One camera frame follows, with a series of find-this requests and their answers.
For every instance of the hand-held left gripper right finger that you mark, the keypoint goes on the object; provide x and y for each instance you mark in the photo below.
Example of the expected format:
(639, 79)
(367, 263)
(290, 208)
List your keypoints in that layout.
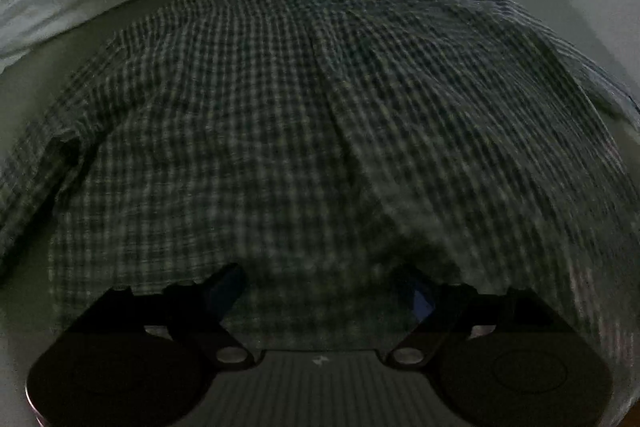
(424, 304)

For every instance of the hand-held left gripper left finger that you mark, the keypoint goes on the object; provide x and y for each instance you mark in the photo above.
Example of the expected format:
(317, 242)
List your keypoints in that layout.
(227, 284)

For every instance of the checked shirt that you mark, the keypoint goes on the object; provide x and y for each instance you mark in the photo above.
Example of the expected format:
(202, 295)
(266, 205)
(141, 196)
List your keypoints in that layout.
(320, 107)

